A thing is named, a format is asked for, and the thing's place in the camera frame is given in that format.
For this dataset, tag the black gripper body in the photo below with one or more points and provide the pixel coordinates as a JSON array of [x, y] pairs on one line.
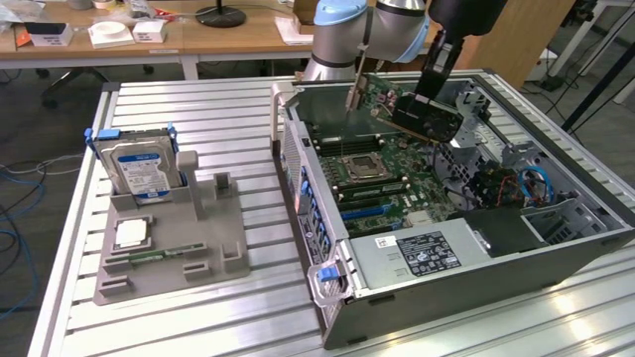
[[469, 15]]

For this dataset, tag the green graphics card black cooler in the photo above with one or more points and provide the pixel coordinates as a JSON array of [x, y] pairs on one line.
[[437, 122]]

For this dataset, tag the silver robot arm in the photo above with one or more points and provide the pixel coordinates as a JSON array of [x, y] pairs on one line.
[[338, 41]]

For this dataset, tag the brown wooden cabinet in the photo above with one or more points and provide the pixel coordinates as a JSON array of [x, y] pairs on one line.
[[526, 48]]

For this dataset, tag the white desk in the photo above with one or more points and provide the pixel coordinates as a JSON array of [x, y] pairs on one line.
[[560, 61]]

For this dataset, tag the black floor box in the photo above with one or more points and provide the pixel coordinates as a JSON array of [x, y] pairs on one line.
[[552, 85]]

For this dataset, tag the green motherboard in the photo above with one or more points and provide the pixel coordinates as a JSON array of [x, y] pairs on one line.
[[422, 175]]

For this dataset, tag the metal CPU socket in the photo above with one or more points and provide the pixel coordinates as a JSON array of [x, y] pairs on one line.
[[366, 168]]

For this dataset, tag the black slanted stand pole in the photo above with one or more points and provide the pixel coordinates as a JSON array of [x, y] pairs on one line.
[[596, 79]]

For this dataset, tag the white paper sheets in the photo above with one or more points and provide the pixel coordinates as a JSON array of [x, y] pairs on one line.
[[293, 35]]

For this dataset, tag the brown cardboard box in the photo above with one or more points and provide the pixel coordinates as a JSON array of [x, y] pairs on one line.
[[303, 11]]

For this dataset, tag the wooden desk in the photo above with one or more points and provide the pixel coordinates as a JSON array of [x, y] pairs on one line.
[[258, 37], [75, 52]]

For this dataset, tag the black expansion slot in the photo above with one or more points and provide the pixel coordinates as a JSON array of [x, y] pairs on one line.
[[359, 204]]

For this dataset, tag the silver chipset heatsink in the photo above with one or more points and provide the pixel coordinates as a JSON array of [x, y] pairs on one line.
[[422, 218]]

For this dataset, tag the blue expansion slot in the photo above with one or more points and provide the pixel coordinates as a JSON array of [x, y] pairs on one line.
[[362, 213]]

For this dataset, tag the black round lamp base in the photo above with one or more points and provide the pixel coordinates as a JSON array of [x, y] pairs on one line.
[[221, 18]]

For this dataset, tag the grey power supply unit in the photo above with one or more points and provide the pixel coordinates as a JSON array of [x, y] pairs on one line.
[[422, 253]]

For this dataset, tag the red and white packet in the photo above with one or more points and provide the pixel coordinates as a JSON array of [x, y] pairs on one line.
[[166, 14]]

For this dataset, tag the blue case latch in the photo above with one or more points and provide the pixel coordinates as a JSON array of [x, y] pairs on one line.
[[327, 276]]

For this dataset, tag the white labelled box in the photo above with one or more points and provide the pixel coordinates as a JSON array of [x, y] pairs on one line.
[[149, 33]]

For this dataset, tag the open grey PC case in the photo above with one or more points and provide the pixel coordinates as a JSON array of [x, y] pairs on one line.
[[446, 297]]

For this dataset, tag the grey packet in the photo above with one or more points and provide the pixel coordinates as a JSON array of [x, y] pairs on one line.
[[137, 7]]

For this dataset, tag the hard disk in blue caddy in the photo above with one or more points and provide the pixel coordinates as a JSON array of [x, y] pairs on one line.
[[142, 167]]

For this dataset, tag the white box with round hole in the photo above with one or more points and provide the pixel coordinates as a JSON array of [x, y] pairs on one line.
[[111, 35]]

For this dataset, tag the grey parts rack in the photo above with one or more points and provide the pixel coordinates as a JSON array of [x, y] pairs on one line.
[[171, 234]]

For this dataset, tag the beige tape roll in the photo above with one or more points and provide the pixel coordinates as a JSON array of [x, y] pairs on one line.
[[105, 4]]

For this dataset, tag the green RAM stick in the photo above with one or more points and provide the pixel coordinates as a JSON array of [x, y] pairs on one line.
[[157, 255]]

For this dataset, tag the grey cup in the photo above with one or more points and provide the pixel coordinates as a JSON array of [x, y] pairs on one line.
[[79, 3]]

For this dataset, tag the silver CPU chip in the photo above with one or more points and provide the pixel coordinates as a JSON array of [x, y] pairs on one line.
[[131, 234]]

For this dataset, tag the black office chair base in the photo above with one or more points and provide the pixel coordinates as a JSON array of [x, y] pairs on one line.
[[65, 80]]

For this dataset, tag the white box with black lid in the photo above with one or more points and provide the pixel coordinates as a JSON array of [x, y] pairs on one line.
[[50, 39]]

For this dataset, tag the orange card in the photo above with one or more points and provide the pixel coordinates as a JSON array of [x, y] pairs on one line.
[[21, 39]]

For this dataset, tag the clear plastic bag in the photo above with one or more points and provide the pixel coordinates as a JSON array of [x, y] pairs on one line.
[[21, 11]]

